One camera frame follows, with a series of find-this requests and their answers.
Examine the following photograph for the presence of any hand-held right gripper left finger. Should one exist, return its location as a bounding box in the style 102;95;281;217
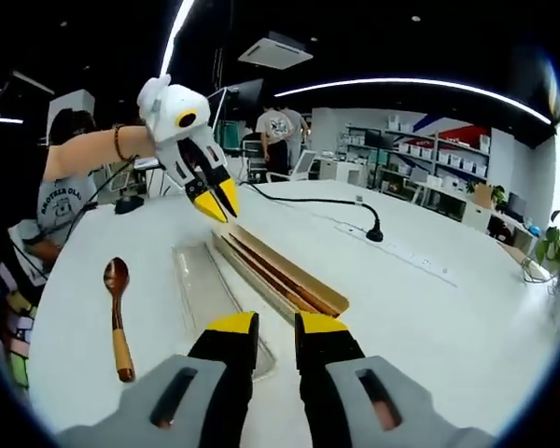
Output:
55;311;260;448

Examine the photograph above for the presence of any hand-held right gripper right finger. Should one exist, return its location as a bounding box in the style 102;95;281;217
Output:
293;311;498;448

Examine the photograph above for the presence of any translucent cutlery case lid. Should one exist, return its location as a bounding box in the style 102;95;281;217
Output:
171;241;279;383

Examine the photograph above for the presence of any beige cutlery case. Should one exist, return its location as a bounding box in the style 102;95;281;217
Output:
211;218;352;322

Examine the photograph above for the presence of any dark wooden chopstick utensil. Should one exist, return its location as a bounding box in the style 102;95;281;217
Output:
219;235;330;315
227;231;341;315

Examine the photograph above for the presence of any wooden spoon utensil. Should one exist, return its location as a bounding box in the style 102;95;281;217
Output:
103;256;137;385

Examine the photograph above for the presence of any black monitor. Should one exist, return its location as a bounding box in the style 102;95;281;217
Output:
225;77;266;117

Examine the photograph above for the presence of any black round desk puck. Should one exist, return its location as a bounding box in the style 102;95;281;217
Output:
114;195;146;216

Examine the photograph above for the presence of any white office chair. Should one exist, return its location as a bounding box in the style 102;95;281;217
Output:
265;148;318;184

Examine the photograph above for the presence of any white ceiling air conditioner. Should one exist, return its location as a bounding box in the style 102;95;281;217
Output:
237;31;315;71

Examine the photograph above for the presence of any white table power strip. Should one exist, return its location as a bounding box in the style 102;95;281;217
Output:
334;223;459;287

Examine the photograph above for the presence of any shelving with white bins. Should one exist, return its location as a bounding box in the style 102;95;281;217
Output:
343;114;492;190

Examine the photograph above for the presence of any cardboard box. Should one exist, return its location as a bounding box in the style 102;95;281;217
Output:
472;182;497;210

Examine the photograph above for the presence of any beaded bracelet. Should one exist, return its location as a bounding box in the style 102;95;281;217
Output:
112;122;128;163

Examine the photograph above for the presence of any black gooseneck cable socket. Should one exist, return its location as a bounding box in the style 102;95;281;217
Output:
239;180;385;243

